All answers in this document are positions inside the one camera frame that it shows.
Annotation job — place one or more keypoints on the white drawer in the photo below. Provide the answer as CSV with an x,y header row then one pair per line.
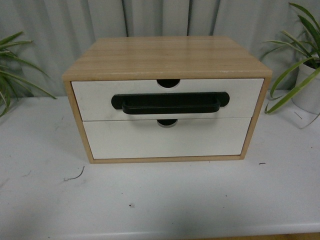
x,y
147,139
94,98

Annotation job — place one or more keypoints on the wooden drawer cabinet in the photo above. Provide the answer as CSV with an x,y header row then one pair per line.
x,y
166,60

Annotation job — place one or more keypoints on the green spider plant right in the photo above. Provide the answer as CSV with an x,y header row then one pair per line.
x,y
306,46

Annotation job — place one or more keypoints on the green spider plant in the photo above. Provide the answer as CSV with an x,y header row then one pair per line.
x,y
10,81
306,46

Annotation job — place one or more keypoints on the green spider plant left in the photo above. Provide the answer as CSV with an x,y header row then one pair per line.
x,y
10,81

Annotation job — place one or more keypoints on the black drawer handle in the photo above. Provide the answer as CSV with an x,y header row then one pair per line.
x,y
170,103

